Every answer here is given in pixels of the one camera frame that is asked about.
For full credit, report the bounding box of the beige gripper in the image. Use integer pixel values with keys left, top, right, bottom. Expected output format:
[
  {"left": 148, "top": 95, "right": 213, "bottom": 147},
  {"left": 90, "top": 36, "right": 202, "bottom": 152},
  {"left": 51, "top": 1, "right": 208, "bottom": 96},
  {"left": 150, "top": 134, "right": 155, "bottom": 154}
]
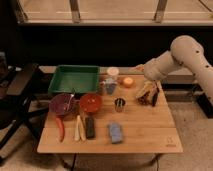
[{"left": 136, "top": 81, "right": 158, "bottom": 98}]

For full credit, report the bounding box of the blue towel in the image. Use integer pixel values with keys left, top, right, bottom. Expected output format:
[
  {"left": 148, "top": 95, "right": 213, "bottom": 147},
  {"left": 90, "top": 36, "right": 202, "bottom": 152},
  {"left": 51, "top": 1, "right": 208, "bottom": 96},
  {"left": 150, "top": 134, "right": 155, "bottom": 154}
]
[{"left": 108, "top": 122, "right": 123, "bottom": 144}]

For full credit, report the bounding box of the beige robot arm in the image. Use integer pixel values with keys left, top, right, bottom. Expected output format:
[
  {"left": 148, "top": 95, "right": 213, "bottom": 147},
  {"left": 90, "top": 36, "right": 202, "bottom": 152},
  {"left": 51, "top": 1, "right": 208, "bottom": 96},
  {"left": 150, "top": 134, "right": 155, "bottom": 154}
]
[{"left": 135, "top": 35, "right": 213, "bottom": 106}]

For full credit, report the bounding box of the small metal cup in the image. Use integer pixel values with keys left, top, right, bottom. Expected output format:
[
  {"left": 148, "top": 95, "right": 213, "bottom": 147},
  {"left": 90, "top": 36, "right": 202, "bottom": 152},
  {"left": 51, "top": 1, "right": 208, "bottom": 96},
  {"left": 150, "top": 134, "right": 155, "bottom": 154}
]
[{"left": 114, "top": 98, "right": 126, "bottom": 112}]

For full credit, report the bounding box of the clear plastic cup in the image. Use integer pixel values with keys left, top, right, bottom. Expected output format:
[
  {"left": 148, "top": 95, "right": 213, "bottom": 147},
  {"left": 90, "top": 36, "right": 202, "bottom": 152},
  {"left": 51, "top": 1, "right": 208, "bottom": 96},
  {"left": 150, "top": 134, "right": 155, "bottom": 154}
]
[{"left": 104, "top": 78, "right": 117, "bottom": 95}]

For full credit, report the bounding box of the brown pine cone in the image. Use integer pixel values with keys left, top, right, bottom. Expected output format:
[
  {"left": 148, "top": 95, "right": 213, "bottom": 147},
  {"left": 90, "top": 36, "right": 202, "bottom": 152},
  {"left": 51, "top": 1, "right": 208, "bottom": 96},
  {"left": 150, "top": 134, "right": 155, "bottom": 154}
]
[{"left": 138, "top": 92, "right": 152, "bottom": 105}]

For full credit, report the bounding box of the orange fruit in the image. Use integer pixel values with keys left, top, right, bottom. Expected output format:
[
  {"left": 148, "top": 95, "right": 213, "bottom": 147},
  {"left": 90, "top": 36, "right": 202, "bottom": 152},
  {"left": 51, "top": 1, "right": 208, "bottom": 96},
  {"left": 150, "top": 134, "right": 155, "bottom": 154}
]
[{"left": 122, "top": 77, "right": 134, "bottom": 88}]

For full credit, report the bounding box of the wooden folding table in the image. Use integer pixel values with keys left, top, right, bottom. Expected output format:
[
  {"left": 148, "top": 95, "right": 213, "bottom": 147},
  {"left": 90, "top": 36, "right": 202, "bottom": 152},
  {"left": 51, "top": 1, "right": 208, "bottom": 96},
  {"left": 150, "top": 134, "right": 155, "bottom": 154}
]
[{"left": 37, "top": 75, "right": 183, "bottom": 154}]

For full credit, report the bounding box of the white lidded container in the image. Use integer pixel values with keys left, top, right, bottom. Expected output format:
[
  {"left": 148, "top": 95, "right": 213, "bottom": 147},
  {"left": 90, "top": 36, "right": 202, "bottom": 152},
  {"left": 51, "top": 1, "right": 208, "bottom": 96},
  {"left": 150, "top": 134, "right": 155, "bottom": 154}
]
[{"left": 107, "top": 67, "right": 119, "bottom": 80}]

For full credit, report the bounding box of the red bowl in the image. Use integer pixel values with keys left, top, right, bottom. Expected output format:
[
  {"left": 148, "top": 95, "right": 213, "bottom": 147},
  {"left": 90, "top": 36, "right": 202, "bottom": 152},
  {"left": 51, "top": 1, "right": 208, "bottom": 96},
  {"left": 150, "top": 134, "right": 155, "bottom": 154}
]
[{"left": 79, "top": 93, "right": 102, "bottom": 114}]

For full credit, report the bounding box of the metal spoon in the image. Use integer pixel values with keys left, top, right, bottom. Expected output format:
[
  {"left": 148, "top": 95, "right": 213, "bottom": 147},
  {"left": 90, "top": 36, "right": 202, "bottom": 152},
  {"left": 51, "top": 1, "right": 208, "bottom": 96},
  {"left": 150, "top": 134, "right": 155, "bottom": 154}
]
[{"left": 66, "top": 88, "right": 75, "bottom": 111}]

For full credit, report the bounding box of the peeled banana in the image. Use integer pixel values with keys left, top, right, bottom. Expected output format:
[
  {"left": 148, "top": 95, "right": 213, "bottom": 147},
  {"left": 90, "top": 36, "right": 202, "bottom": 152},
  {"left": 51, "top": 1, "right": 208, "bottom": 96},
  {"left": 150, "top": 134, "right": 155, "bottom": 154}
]
[{"left": 74, "top": 115, "right": 86, "bottom": 141}]

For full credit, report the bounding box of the green plastic tray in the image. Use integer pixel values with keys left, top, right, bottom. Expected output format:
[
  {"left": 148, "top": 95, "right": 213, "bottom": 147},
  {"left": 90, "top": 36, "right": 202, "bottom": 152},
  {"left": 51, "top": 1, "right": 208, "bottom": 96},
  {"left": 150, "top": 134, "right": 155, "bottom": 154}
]
[{"left": 48, "top": 65, "right": 100, "bottom": 94}]

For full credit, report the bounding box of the purple bowl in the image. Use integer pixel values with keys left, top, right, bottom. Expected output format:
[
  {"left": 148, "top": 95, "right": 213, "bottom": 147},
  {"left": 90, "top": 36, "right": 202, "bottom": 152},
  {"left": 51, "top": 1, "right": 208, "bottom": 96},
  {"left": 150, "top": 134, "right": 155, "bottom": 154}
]
[{"left": 49, "top": 93, "right": 75, "bottom": 116}]

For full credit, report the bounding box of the red chili pepper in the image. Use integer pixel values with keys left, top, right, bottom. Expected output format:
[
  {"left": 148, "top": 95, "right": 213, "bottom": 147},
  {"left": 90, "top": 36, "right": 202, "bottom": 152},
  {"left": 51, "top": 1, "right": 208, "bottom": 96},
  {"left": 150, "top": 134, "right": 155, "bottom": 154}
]
[{"left": 55, "top": 117, "right": 65, "bottom": 142}]

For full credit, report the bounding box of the black chair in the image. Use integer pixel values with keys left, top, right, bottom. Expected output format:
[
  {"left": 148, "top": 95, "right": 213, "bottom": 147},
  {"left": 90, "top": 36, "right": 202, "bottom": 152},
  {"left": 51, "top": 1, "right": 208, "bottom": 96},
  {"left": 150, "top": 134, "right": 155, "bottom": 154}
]
[{"left": 0, "top": 51, "right": 48, "bottom": 150}]

